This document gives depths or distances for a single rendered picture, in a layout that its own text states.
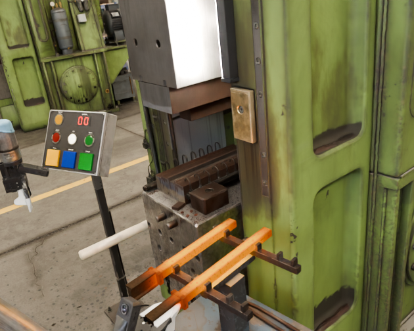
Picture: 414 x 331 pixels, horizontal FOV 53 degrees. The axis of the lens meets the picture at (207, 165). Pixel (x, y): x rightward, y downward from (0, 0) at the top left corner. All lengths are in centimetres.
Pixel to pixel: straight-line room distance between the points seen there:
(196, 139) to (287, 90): 74
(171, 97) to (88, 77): 498
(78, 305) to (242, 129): 172
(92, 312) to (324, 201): 158
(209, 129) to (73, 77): 456
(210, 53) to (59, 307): 186
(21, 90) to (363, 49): 537
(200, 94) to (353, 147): 56
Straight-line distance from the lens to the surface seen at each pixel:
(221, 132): 195
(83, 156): 192
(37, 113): 639
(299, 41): 122
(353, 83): 153
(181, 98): 146
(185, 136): 183
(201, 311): 142
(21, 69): 632
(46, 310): 278
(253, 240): 123
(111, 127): 191
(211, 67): 145
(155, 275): 115
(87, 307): 269
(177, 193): 160
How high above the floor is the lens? 168
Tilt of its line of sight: 24 degrees down
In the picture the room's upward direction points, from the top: 7 degrees counter-clockwise
